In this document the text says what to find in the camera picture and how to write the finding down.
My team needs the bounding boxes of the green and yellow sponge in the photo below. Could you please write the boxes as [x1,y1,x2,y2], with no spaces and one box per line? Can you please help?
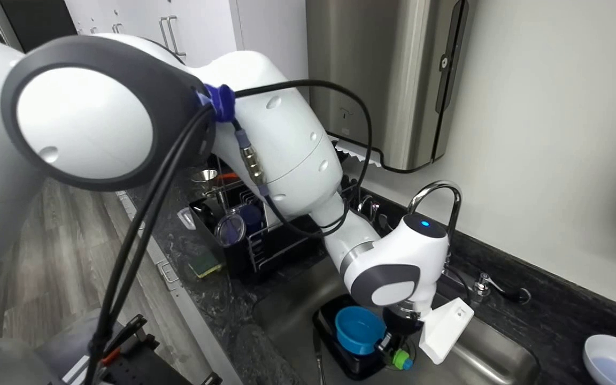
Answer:
[184,248,224,281]

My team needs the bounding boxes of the clear drinking glass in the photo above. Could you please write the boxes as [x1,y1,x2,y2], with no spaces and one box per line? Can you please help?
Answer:
[212,211,248,249]

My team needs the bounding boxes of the stainless steel sink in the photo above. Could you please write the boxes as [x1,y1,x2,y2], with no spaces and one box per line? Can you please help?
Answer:
[253,263,541,385]

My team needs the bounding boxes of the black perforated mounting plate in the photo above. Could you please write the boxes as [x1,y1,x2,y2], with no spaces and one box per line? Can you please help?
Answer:
[108,333,213,385]

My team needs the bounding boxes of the black clamp with orange tip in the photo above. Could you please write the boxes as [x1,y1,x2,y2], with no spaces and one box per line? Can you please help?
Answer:
[100,313,149,366]

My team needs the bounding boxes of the aluminium extrusion bar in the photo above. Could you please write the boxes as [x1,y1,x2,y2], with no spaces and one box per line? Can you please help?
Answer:
[59,355,100,385]

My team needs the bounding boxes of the dark blue plate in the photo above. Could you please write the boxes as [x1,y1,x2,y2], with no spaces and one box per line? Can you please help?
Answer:
[240,200,267,232]

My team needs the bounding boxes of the black plastic container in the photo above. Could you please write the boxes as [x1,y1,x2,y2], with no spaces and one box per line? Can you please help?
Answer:
[312,295,424,383]

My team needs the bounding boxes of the chrome sink faucet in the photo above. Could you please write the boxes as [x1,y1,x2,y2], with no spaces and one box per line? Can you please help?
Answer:
[407,179,534,309]

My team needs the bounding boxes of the white labelled wall cabinet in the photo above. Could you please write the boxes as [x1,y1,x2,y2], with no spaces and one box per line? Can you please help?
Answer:
[64,0,310,71]

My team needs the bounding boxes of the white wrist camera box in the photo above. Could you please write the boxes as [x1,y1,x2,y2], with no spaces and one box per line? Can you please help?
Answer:
[417,296,478,368]

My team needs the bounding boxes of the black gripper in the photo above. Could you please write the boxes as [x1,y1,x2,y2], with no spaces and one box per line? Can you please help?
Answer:
[376,306,428,356]

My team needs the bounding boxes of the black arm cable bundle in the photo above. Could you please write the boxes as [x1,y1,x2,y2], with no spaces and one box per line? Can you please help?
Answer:
[82,76,376,385]

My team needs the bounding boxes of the black dish drying rack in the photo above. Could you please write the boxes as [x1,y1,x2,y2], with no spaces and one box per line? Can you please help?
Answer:
[189,167,338,281]

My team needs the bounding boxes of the blue pan with green handle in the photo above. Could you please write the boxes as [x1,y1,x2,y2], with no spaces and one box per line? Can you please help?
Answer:
[333,306,417,372]

